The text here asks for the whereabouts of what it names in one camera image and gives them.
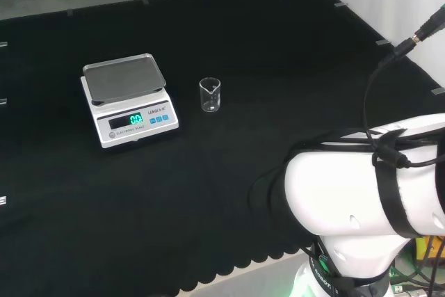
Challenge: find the small clear glass beaker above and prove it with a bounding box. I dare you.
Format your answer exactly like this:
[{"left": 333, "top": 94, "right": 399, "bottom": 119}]
[{"left": 199, "top": 77, "right": 222, "bottom": 113}]

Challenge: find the white electronic balance steel pan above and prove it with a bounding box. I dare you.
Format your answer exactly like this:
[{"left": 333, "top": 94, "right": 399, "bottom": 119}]
[{"left": 80, "top": 53, "right": 180, "bottom": 150}]

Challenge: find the black bench cloth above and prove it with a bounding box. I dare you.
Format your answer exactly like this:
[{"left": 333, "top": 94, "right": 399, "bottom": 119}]
[{"left": 0, "top": 0, "right": 445, "bottom": 297}]

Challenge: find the black cable with connector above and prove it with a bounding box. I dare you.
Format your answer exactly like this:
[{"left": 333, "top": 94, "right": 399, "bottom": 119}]
[{"left": 362, "top": 3, "right": 445, "bottom": 169}]

